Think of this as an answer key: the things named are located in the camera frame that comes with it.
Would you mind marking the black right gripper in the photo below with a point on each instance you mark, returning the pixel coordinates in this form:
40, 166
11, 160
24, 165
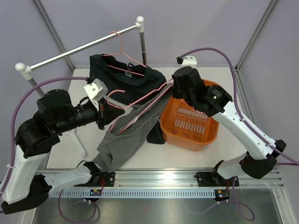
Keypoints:
175, 94

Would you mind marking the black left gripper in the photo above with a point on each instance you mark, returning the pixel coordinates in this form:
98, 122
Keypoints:
106, 115

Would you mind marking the grey shorts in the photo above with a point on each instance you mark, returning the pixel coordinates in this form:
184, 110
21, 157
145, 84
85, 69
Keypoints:
129, 132

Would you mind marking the dark green shorts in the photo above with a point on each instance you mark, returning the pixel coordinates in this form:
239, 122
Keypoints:
135, 80

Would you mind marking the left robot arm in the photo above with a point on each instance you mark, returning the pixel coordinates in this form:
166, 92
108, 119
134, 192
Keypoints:
34, 140

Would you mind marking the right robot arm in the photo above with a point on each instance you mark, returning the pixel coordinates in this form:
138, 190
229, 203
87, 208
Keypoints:
212, 100

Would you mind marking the orange plastic basket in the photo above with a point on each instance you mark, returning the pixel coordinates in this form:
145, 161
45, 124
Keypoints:
185, 127

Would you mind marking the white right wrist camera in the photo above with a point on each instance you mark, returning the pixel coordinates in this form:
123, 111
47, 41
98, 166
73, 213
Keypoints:
187, 61

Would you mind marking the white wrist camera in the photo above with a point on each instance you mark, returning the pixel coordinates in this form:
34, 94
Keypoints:
187, 61
96, 90

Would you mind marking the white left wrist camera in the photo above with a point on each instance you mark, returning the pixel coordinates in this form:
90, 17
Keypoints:
96, 90

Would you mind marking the white slotted cable duct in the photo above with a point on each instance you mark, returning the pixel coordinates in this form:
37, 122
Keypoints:
142, 193

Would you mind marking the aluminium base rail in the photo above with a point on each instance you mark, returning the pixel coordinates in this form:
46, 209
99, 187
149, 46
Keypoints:
183, 178

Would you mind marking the aluminium frame post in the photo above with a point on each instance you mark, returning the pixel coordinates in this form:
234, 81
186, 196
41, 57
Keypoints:
258, 30

